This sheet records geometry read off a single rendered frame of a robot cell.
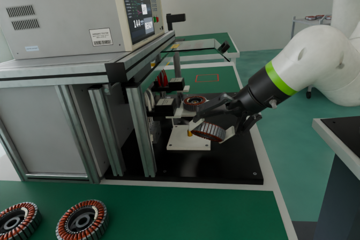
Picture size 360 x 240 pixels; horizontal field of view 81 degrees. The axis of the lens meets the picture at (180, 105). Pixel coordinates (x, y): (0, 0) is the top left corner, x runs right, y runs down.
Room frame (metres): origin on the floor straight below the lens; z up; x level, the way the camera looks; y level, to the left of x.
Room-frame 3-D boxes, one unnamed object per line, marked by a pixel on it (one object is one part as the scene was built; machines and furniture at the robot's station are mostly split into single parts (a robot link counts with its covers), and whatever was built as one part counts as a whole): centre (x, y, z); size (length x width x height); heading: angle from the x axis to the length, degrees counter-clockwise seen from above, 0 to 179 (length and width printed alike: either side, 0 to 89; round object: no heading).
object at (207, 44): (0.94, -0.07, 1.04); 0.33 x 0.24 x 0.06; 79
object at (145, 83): (0.80, 0.05, 1.03); 0.62 x 0.01 x 0.03; 169
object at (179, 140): (0.66, -0.03, 0.78); 0.15 x 0.15 x 0.01; 79
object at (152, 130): (0.69, 0.12, 0.80); 0.08 x 0.05 x 0.06; 169
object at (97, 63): (0.84, 0.27, 1.09); 0.68 x 0.44 x 0.05; 169
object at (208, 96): (0.78, -0.03, 0.76); 0.64 x 0.47 x 0.02; 169
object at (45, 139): (0.53, 0.41, 0.91); 0.28 x 0.03 x 0.32; 79
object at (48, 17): (0.85, 0.27, 1.22); 0.44 x 0.39 x 0.20; 169
